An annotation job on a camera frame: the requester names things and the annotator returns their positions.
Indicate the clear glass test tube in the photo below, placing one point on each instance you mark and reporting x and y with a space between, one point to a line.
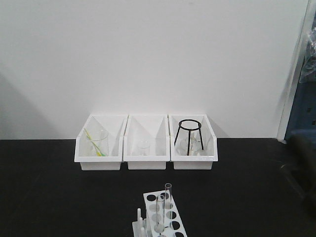
168 204
159 214

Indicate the white test tube rack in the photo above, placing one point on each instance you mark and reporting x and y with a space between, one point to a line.
144 227

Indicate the blue pegboard drying rack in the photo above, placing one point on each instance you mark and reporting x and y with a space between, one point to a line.
302 118

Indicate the small glass beaker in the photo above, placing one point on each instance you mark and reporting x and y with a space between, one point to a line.
143 147

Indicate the white middle storage bin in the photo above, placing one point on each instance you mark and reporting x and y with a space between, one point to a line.
153 128

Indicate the white storage bin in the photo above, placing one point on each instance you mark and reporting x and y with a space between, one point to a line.
115 125
153 128
192 162

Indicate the glassware in right bin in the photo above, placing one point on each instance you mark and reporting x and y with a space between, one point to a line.
184 147

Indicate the white right storage bin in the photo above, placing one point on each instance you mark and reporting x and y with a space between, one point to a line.
192 162

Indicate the white left storage bin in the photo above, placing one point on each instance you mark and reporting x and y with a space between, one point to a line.
115 125

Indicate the yellow green stirring rods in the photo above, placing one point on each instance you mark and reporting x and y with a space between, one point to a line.
97 149

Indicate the large glass beaker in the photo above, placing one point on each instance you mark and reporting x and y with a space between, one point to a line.
100 137

